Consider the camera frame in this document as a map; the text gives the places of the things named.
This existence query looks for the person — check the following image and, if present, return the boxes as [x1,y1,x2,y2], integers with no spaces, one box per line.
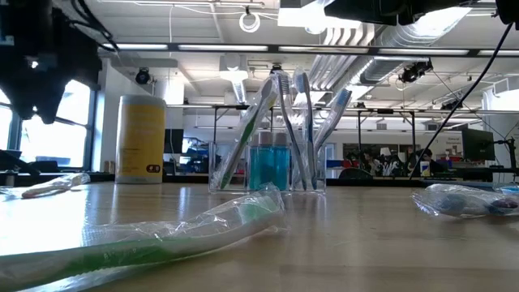
[417,148,445,178]

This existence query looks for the black monitor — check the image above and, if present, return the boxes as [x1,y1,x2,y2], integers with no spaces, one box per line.
[461,128,496,162]

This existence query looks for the blue mouthwash bottle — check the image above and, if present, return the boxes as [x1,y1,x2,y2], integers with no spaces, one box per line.
[270,131,291,191]
[248,131,273,191]

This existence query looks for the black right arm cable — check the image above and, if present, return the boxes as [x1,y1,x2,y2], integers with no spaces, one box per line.
[408,22,516,181]

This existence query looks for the clear acrylic organizer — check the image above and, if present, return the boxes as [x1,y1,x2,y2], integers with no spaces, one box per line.
[208,140,327,194]

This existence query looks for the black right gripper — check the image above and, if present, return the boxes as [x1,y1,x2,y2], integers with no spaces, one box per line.
[323,0,482,27]

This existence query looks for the black aluminium table frame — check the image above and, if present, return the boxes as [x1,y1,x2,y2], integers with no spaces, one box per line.
[0,172,519,188]

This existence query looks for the large window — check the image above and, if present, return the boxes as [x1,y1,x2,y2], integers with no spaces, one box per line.
[0,79,101,174]

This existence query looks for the white cable coil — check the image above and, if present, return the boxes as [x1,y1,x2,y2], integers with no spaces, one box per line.
[238,11,262,33]

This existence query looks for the dark monitor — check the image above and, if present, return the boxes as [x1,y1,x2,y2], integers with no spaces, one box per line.
[164,128,185,154]

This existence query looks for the dark blue toothbrush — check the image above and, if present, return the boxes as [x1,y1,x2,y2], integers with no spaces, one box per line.
[411,182,519,218]

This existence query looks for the silver ventilation duct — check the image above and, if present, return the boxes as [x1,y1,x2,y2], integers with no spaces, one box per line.
[360,7,471,84]

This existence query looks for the yellow wipes canister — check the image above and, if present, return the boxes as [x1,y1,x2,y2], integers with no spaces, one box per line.
[115,94,167,185]

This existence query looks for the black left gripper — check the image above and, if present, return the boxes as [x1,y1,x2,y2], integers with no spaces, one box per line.
[0,56,103,125]

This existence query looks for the long ceiling light strip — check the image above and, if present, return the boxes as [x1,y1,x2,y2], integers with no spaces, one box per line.
[103,41,519,57]

